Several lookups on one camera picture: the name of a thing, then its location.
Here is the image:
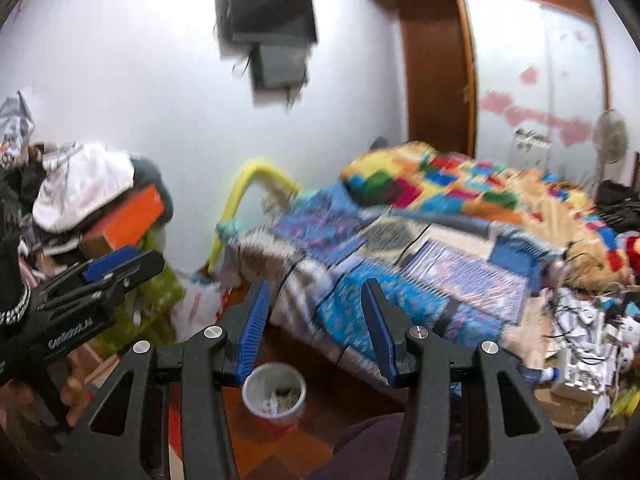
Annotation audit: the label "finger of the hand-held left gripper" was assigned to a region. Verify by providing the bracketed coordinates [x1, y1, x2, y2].
[100, 251, 166, 295]
[82, 246, 142, 283]

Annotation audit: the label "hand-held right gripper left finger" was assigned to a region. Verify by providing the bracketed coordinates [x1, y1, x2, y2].
[65, 280, 271, 480]

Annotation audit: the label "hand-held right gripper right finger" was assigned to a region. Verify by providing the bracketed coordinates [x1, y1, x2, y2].
[361, 279, 576, 480]

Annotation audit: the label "red and white paper cup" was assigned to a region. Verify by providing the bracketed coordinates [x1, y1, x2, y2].
[241, 361, 307, 426]

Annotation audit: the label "green patterned cloth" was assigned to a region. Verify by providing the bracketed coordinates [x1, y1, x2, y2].
[95, 230, 186, 356]

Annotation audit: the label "orange box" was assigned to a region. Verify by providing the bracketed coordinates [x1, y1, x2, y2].
[80, 184, 166, 256]

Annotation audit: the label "white plastic bag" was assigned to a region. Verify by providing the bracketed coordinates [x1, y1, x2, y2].
[170, 280, 226, 343]

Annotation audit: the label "blue patterned quilt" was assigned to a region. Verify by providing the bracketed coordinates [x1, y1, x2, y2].
[230, 182, 566, 376]

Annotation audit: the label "white cloth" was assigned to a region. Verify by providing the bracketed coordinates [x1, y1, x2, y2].
[32, 142, 136, 233]

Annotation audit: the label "dark grey cushion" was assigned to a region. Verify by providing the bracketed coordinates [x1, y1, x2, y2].
[130, 157, 175, 221]

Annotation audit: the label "person's purple trouser leg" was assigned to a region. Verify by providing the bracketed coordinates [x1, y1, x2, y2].
[332, 412, 411, 480]

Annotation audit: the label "yellow foam tube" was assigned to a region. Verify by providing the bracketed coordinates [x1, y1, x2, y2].
[207, 159, 301, 273]

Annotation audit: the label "colourful patchwork blanket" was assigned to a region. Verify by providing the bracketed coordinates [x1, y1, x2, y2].
[340, 141, 636, 281]

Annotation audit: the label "small white cabinet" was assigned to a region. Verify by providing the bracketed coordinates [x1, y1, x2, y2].
[512, 127, 553, 161]

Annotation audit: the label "brown wooden door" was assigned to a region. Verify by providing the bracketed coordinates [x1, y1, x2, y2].
[400, 0, 476, 158]

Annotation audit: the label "pink heart stickers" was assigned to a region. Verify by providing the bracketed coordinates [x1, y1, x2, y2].
[480, 30, 596, 146]

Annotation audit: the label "dark clothes pile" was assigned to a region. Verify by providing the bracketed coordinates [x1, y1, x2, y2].
[595, 180, 640, 233]

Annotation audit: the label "white standing fan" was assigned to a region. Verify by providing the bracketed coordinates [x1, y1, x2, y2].
[592, 109, 630, 196]

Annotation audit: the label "wardrobe with white doors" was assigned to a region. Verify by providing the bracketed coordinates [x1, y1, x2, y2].
[362, 0, 613, 161]

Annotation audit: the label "silver beaded chain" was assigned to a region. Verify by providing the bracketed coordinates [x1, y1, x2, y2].
[0, 280, 32, 327]

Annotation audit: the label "tangled black cables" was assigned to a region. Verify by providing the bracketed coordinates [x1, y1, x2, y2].
[545, 250, 640, 361]

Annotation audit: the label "small black wall monitor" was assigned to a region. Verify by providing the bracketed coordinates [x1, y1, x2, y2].
[250, 42, 311, 91]

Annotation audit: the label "large black wall television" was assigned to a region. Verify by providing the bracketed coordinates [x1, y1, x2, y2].
[225, 0, 319, 46]

